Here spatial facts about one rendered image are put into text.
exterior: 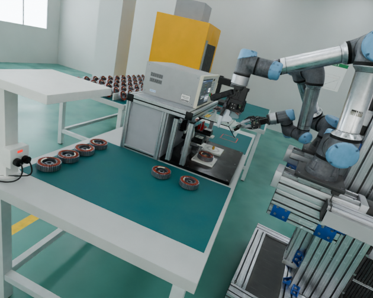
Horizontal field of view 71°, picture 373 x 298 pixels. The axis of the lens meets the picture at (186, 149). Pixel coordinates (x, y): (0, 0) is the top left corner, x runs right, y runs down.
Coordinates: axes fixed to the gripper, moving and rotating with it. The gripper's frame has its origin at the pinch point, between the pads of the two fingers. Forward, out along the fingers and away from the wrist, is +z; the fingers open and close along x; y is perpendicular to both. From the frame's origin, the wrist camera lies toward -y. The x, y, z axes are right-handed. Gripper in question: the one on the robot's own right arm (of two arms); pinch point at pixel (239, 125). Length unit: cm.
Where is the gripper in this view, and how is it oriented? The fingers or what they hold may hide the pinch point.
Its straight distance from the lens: 183.5
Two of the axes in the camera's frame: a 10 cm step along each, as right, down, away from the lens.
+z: -9.1, 1.7, 3.9
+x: 2.6, 9.5, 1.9
